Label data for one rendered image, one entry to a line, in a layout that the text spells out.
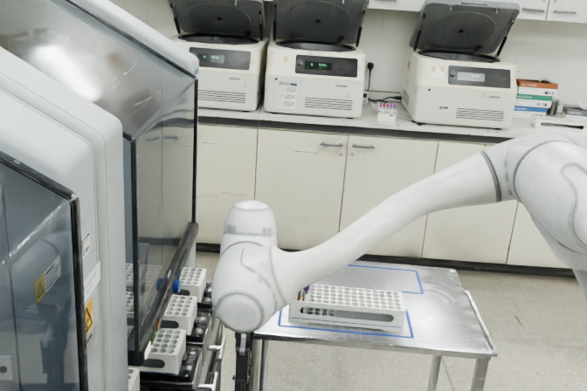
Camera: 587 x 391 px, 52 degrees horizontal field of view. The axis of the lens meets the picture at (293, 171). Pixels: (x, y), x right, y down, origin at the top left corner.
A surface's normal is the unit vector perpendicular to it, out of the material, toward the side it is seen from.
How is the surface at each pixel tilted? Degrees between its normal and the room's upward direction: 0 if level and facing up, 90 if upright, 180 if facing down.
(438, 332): 0
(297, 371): 0
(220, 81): 90
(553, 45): 90
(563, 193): 61
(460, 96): 90
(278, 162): 90
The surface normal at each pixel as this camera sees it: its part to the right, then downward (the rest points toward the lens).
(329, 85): -0.01, 0.32
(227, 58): -0.01, -0.22
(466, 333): 0.07, -0.95
